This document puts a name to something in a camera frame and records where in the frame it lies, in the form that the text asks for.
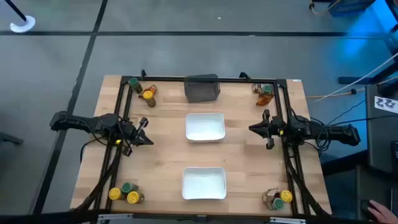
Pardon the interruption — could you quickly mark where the tan cable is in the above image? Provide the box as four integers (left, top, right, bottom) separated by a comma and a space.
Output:
306, 88, 366, 99

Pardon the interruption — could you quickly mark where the black aluminium table frame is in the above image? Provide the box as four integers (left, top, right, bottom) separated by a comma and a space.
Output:
73, 74, 332, 218

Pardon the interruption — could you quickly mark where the black cabinet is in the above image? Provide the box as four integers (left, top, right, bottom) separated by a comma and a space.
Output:
365, 83, 398, 174

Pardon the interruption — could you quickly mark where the silver metal bracket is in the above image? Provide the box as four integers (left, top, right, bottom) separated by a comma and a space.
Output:
97, 213, 134, 224
269, 217, 307, 224

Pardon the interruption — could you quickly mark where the black stand pole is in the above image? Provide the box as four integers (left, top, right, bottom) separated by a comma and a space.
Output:
4, 0, 28, 22

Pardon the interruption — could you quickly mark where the white plastic bin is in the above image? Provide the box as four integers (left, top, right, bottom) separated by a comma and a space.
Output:
181, 166, 228, 200
185, 112, 227, 143

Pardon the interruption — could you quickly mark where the black computer mouse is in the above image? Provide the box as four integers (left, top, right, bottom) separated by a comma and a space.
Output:
360, 198, 374, 218

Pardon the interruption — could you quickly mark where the dark grey furniture foot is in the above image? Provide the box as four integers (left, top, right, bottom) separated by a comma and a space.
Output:
0, 132, 24, 146

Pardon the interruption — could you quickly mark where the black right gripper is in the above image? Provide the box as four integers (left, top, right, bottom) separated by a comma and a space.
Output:
248, 109, 285, 151

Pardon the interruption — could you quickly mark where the person's hand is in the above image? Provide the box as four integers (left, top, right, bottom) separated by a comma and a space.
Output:
366, 199, 398, 224

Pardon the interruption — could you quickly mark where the black floor beam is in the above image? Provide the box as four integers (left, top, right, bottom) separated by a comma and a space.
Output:
338, 60, 398, 85

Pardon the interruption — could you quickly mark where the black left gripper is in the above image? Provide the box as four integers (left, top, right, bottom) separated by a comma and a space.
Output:
123, 116, 154, 157

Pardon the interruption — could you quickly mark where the white round stand base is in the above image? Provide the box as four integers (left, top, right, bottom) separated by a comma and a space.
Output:
9, 15, 36, 34

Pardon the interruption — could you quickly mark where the yellow lid spice jar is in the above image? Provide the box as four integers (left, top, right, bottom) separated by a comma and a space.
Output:
142, 89, 157, 108
108, 187, 124, 201
279, 189, 294, 203
126, 190, 146, 205

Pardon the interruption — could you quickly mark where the blue box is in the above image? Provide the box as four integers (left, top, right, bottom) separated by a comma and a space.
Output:
328, 0, 377, 17

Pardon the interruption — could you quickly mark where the dark grey plastic bin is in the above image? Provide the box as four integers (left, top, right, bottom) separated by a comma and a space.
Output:
183, 73, 221, 103

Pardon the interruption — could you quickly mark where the white printed sticker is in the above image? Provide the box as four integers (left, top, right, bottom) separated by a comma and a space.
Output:
374, 95, 398, 113

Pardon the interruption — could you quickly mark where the black crossbar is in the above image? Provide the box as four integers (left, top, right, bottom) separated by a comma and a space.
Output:
0, 210, 398, 224

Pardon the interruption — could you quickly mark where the white cable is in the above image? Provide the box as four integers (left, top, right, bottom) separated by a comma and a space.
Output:
309, 52, 398, 106

